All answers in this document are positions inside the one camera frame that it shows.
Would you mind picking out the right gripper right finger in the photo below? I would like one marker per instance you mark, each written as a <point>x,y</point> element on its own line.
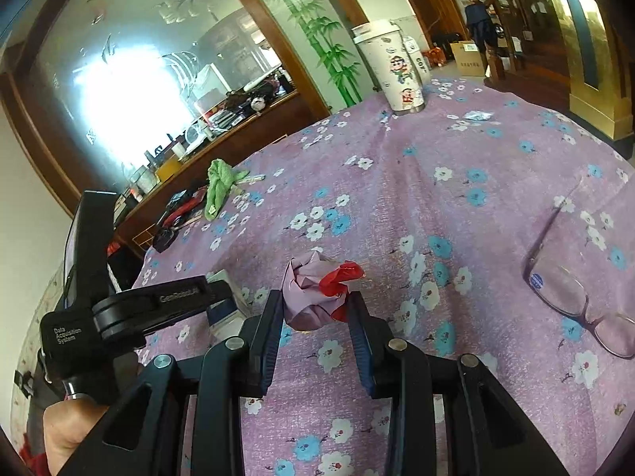
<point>487,433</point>

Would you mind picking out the blue white medicine box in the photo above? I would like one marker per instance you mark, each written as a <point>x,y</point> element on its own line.
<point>226,318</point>

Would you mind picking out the purple floral tablecloth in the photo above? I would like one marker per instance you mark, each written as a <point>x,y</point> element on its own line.
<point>440,209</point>

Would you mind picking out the purple frame eyeglasses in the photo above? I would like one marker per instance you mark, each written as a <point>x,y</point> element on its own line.
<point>582,264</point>

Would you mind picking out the person left hand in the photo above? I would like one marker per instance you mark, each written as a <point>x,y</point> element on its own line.
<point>65,426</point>

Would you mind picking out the small white bottle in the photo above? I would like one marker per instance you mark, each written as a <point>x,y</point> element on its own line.
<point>418,59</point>

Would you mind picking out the white cartoon tumbler cup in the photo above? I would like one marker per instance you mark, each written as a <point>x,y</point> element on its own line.
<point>384,50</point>

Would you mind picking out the wooden counter ledge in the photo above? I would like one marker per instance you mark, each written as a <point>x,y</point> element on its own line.
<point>285,116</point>

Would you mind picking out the pink red bag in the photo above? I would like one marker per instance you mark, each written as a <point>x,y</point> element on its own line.
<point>315,289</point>

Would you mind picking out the green cloth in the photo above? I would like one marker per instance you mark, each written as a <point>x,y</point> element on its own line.
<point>221,178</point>

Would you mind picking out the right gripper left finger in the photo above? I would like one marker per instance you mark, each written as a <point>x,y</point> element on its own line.
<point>143,432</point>

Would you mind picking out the cardboard box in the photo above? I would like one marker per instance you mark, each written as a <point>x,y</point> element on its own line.
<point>468,58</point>

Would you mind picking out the black pouch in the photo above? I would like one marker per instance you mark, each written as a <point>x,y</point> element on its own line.
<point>164,238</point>

